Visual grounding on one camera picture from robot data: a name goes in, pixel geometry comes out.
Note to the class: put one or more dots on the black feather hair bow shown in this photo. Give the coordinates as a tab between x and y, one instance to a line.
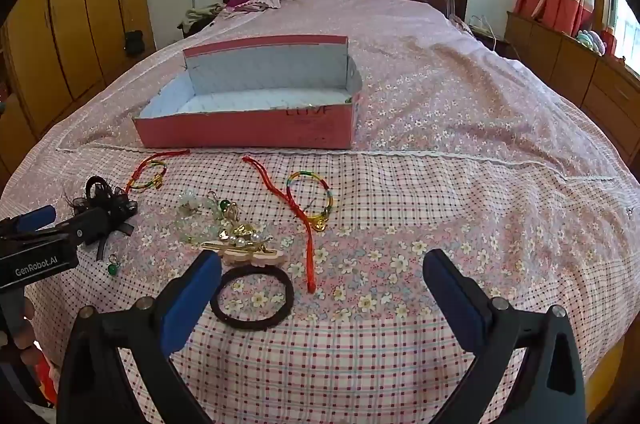
102	194

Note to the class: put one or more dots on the pink cardboard box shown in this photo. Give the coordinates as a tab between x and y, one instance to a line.
250	131

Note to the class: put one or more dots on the pastel plush toy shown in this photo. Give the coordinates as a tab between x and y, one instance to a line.
590	41

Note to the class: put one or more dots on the pink floral bedsheet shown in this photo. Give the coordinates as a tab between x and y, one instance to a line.
450	103

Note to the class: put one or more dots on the low wooden cabinet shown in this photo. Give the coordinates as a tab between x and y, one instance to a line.
565	63

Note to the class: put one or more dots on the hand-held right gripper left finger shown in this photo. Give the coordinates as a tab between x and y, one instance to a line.
192	289

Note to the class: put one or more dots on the black hanging bag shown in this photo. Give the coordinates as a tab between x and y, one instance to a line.
134	43

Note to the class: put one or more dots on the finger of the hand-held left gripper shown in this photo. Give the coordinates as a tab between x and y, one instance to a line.
87	226
35	218

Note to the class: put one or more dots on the pink pearl hair clip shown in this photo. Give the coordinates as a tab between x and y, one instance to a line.
260	258

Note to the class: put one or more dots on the green bead charm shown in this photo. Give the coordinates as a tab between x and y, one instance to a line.
113	270

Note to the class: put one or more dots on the beige clothes pile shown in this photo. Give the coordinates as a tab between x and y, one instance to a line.
200	16

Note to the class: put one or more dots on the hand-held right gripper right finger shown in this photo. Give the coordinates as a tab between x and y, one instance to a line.
450	291

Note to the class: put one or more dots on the wooden wardrobe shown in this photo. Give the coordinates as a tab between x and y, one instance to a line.
75	28

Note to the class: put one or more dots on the dark wooden nightstand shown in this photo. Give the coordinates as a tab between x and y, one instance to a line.
487	39

